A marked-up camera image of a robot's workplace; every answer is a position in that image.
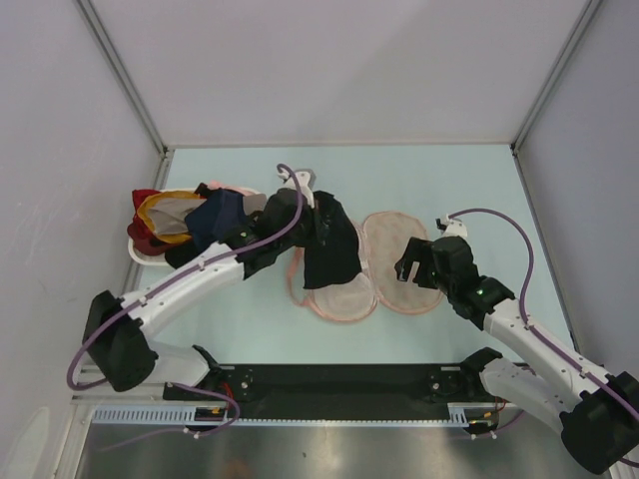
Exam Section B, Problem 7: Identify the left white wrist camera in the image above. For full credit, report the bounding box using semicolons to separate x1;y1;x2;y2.
278;167;317;209

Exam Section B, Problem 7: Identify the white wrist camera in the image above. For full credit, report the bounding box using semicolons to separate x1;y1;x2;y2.
436;216;468;240
278;167;317;209

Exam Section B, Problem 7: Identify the black garment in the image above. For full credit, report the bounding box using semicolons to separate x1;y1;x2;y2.
164;241;202;269

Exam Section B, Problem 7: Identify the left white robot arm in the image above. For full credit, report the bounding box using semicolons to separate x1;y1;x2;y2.
79;188;337;399

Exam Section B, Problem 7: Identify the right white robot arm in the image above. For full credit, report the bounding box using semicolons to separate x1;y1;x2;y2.
394;237;638;474

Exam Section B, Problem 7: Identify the white plastic basket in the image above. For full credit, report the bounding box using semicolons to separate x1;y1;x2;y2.
128;188;266;270

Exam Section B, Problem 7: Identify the red garment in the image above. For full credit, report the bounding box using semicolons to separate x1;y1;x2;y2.
127;189;169;256

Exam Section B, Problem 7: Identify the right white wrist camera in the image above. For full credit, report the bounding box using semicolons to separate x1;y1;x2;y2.
436;216;468;240

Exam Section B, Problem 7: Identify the black bra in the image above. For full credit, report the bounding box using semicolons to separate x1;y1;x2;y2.
304;191;362;290

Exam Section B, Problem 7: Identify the white cable duct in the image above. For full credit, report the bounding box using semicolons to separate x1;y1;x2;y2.
92;405;496;428

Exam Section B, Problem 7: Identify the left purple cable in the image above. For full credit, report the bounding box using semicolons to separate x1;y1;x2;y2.
66;163;305;390

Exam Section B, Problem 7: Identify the pink garment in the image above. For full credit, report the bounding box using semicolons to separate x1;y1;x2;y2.
207;181;259;196

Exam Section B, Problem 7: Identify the aluminium frame rail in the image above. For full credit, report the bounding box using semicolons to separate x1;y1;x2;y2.
71;364;164;405

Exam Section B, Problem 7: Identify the purple cable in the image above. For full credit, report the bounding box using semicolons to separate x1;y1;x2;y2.
446;207;639;415
66;163;305;390

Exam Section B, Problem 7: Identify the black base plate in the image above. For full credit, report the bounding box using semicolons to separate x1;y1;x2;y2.
164;362;503;423

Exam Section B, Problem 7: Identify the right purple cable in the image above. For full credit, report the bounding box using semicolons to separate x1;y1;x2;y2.
446;207;639;415

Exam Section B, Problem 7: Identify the yellow garment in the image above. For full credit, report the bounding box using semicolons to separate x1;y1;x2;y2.
137;192;206;245

